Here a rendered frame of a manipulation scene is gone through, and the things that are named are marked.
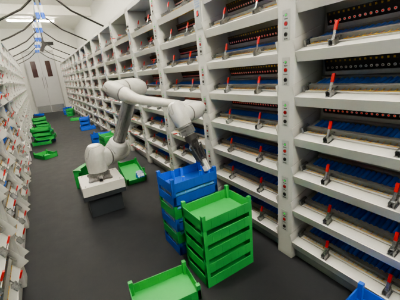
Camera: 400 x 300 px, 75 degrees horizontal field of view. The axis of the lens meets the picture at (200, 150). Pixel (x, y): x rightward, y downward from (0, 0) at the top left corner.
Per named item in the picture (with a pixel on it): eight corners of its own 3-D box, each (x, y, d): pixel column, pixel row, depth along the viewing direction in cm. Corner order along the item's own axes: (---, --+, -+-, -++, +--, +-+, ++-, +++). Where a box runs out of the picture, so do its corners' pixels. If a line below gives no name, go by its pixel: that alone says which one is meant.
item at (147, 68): (160, 74, 237) (153, 58, 231) (138, 75, 287) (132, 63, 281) (178, 65, 245) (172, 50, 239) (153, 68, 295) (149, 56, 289)
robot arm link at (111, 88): (117, 84, 166) (133, 83, 177) (98, 77, 174) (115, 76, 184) (116, 104, 172) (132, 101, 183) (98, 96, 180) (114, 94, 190)
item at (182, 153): (209, 174, 202) (203, 159, 196) (174, 156, 252) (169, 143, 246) (228, 160, 210) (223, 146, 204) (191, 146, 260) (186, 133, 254)
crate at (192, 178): (172, 194, 141) (170, 181, 139) (157, 183, 158) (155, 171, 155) (216, 178, 156) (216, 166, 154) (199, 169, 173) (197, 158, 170)
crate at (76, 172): (77, 189, 261) (84, 188, 260) (72, 170, 255) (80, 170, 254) (92, 177, 289) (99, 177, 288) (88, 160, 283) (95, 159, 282)
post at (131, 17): (150, 163, 317) (126, 6, 267) (147, 161, 325) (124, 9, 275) (165, 159, 326) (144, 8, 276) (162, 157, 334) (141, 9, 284)
